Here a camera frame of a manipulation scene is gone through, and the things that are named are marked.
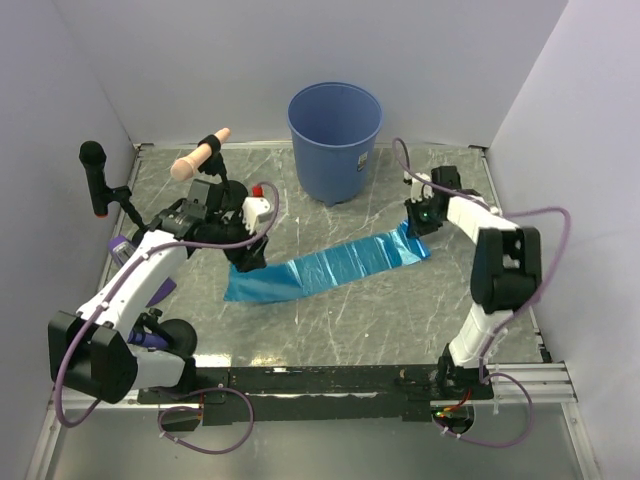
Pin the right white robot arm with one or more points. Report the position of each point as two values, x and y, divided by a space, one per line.
506 269

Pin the blue plastic trash bin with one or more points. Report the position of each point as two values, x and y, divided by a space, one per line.
333 126

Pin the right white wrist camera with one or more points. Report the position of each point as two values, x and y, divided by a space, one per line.
420 186

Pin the black microphone on stand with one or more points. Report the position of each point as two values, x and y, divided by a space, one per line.
93 160

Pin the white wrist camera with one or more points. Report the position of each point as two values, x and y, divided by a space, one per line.
256 209
420 186

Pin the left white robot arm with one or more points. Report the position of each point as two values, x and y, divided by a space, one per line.
99 350

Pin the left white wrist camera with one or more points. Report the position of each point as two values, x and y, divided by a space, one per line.
256 209

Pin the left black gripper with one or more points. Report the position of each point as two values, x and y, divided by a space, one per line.
246 259

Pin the purple clear box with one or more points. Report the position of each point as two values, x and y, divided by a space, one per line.
121 250

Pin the blue trash bag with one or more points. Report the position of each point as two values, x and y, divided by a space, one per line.
327 269

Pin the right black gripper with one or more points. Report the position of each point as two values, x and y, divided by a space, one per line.
416 227

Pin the aluminium rail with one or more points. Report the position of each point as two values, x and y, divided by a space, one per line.
543 382

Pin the purple microphone on stand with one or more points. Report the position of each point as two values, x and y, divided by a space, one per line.
175 336

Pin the beige microphone on stand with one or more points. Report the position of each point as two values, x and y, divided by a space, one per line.
206 158

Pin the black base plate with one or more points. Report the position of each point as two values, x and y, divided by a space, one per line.
223 408

